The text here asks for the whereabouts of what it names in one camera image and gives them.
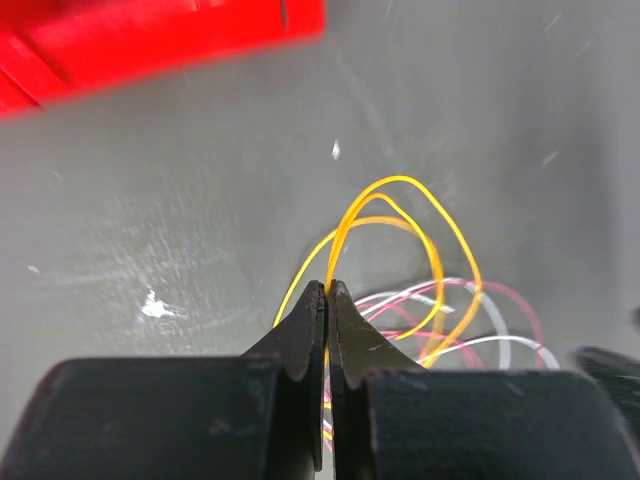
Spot yellow cable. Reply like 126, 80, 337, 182
272, 174, 484, 444

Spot white cable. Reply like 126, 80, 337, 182
319, 277, 561, 436

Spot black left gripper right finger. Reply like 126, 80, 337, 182
327, 280, 639, 479

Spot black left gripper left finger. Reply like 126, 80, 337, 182
1, 281, 326, 479

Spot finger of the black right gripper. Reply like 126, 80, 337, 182
574, 346, 639, 415

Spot pink cable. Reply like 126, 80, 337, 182
322, 279, 546, 416

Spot red compartment bin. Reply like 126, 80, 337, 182
1, 0, 326, 115

